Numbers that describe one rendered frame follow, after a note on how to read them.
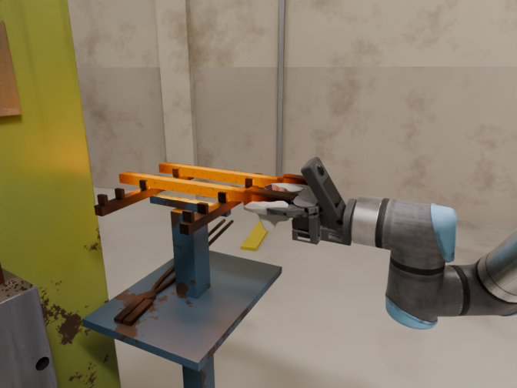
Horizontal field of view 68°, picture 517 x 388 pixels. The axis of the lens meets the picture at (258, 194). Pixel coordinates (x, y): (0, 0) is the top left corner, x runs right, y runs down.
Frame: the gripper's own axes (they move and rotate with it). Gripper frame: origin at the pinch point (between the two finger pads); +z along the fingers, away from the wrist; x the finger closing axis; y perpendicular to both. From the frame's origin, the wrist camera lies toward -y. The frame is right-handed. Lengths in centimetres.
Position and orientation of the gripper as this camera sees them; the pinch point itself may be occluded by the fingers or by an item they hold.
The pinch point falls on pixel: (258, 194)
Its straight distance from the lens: 78.7
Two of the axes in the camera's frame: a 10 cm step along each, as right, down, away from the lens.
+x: 4.6, -4.4, 7.7
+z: -8.8, -1.3, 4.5
